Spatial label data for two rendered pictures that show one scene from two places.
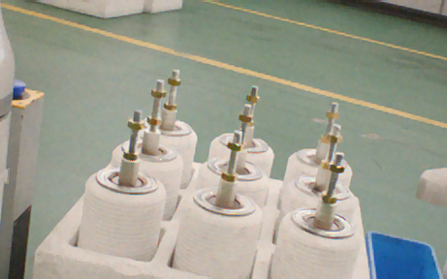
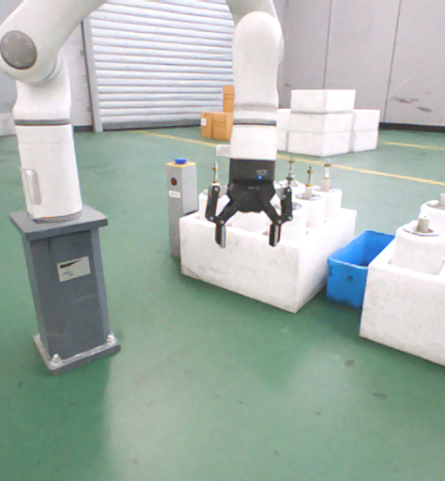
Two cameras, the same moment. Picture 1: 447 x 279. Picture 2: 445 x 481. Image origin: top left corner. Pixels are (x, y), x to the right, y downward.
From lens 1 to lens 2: 54 cm
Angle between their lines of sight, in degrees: 32
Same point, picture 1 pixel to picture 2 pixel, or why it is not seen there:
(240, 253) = (252, 219)
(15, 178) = (182, 195)
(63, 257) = (187, 221)
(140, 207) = not seen: hidden behind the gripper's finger
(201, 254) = (236, 219)
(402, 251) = (385, 240)
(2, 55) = (55, 107)
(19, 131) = (181, 176)
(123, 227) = not seen: hidden behind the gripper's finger
